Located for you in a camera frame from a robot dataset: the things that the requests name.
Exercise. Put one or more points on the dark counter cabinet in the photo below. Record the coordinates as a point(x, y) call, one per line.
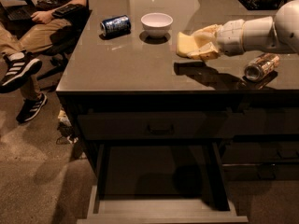
point(137, 73)

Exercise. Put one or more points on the silver tan can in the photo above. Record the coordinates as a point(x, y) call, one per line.
point(261, 66)

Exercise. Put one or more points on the yellow sponge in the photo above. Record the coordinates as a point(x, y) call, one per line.
point(188, 46)

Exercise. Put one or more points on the closed dark top drawer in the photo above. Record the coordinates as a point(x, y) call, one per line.
point(133, 125)

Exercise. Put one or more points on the open grey middle drawer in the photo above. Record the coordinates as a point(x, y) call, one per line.
point(160, 185)

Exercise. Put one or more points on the blue soda can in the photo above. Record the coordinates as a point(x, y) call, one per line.
point(116, 26)

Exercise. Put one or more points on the black striped sneaker raised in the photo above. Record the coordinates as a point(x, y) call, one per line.
point(20, 66)

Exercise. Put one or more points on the seated person khaki pants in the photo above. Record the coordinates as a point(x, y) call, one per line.
point(47, 29)

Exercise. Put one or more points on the black drawer handle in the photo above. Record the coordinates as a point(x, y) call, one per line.
point(160, 129)

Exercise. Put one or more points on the white ceramic bowl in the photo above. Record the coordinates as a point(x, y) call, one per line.
point(156, 25)

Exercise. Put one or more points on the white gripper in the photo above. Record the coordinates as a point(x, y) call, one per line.
point(231, 37)

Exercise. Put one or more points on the black laptop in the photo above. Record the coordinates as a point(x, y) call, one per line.
point(20, 13)

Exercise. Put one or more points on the black striped sneaker floor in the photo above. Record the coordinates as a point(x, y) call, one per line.
point(31, 109)

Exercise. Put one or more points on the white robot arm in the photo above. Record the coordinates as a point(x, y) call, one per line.
point(278, 34)

